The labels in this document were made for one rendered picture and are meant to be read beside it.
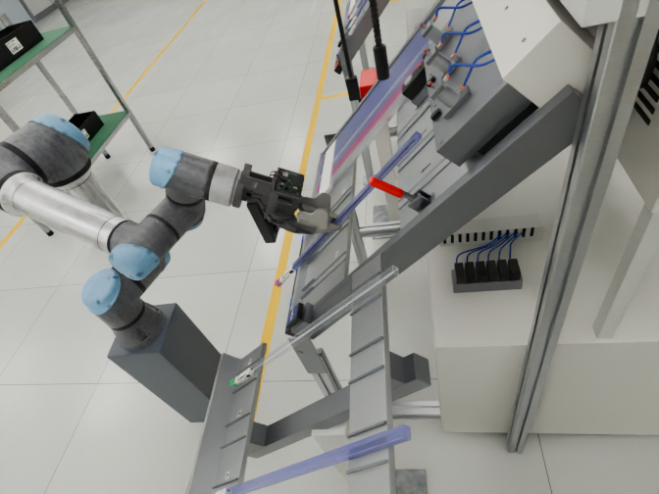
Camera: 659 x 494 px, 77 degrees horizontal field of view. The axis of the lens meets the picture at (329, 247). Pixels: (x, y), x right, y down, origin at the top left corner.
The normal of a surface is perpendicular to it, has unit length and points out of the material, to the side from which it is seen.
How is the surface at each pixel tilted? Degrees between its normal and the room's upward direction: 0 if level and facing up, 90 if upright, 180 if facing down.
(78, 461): 0
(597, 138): 90
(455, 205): 90
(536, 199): 0
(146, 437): 0
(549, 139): 90
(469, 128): 90
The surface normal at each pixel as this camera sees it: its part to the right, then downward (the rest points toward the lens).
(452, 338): -0.23, -0.66
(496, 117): -0.09, 0.74
